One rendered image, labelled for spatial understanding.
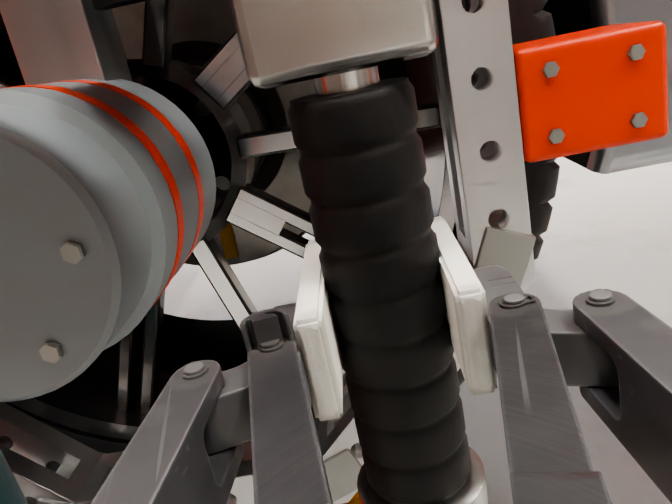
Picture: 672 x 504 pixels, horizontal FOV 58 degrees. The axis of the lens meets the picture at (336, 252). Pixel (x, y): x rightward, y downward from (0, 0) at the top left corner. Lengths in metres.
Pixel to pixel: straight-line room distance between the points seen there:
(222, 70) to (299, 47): 0.33
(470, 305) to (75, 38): 0.32
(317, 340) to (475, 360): 0.04
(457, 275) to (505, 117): 0.24
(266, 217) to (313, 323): 0.36
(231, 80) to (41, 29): 0.14
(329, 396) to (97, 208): 0.14
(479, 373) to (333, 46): 0.09
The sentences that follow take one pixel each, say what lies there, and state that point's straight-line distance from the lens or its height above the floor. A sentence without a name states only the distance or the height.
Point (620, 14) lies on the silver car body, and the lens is 0.63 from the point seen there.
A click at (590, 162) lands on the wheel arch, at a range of 0.65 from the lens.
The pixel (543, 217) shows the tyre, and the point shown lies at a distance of 0.51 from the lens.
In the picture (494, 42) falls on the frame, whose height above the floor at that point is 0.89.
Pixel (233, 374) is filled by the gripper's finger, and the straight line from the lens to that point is 0.16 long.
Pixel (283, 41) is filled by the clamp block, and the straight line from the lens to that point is 0.16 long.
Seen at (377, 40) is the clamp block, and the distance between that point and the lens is 0.16.
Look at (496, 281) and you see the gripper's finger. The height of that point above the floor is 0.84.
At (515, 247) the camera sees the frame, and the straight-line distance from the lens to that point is 0.41.
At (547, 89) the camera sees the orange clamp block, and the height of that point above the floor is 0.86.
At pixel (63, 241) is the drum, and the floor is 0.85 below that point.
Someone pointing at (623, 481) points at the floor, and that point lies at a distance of 1.40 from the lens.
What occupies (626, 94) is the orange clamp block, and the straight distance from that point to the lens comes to 0.42.
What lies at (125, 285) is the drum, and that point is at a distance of 0.28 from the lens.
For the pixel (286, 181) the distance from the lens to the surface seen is 0.70.
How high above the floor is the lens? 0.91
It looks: 18 degrees down
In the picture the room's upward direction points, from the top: 12 degrees counter-clockwise
